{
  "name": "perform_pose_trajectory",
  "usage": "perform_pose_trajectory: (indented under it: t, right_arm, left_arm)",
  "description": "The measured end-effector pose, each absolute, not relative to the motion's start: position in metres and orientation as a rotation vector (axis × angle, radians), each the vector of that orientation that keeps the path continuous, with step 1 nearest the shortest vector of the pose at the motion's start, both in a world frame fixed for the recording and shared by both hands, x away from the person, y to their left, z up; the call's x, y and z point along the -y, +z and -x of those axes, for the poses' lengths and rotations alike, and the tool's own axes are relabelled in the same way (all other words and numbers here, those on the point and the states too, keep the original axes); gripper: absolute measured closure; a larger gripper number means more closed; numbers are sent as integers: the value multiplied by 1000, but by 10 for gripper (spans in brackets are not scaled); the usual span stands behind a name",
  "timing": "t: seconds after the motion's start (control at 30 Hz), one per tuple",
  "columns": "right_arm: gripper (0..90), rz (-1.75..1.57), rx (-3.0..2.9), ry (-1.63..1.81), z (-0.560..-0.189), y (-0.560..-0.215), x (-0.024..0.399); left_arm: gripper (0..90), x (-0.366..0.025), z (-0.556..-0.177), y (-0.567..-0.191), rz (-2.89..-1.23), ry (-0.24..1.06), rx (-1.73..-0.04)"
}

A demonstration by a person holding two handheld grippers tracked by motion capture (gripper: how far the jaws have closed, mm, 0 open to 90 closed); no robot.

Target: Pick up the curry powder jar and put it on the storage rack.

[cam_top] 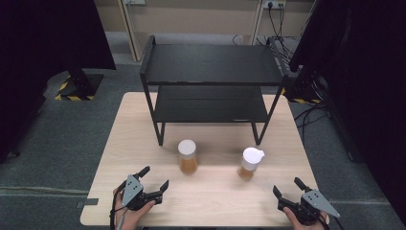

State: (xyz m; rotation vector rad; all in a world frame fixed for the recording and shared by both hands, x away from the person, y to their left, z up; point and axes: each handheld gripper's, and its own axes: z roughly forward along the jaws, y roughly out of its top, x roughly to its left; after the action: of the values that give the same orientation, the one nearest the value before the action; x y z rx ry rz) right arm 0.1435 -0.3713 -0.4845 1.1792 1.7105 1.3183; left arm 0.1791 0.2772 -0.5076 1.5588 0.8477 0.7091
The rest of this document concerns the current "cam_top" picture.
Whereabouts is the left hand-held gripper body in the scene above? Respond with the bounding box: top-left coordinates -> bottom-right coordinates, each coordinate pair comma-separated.
121,173 -> 157,212

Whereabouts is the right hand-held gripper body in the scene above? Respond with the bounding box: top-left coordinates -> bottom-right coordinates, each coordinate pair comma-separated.
293,188 -> 341,226

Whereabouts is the seasoning jar with round white lid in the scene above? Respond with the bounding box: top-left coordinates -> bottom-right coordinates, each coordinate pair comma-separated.
177,139 -> 199,175

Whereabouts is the seasoning jar with spouted white lid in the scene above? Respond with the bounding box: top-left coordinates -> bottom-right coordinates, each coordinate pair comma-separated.
237,147 -> 266,182

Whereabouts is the black two-tier metal shelf rack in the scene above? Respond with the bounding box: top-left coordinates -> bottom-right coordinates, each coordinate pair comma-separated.
139,34 -> 290,148

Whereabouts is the person's right hand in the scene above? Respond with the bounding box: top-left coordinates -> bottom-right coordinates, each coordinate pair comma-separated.
282,206 -> 330,230

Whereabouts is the person's left hand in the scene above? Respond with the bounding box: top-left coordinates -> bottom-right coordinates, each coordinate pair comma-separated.
112,188 -> 157,230

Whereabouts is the grey tape strip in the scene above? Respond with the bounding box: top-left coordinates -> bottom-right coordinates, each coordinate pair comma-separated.
75,197 -> 100,210

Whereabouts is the yellow-black striped floor tape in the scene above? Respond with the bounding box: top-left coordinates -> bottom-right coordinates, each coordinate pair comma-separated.
281,87 -> 322,105

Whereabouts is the black stand base with striped tape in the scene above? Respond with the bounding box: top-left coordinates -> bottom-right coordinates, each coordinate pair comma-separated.
54,67 -> 105,103

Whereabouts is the black curtain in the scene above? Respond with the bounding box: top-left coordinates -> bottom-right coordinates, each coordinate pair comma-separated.
288,0 -> 406,226
0,0 -> 117,165

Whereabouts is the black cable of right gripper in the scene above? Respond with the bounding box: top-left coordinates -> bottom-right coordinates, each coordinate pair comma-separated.
315,213 -> 345,230

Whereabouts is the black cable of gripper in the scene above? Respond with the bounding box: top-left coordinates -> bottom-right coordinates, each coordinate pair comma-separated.
108,180 -> 129,230
315,213 -> 345,230

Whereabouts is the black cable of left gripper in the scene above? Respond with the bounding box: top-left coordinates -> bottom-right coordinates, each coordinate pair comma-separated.
108,180 -> 129,230

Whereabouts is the white frame post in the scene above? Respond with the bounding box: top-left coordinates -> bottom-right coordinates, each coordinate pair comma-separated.
116,0 -> 144,62
249,0 -> 266,46

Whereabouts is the white wall power outlet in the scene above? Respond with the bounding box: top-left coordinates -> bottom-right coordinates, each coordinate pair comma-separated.
262,0 -> 287,10

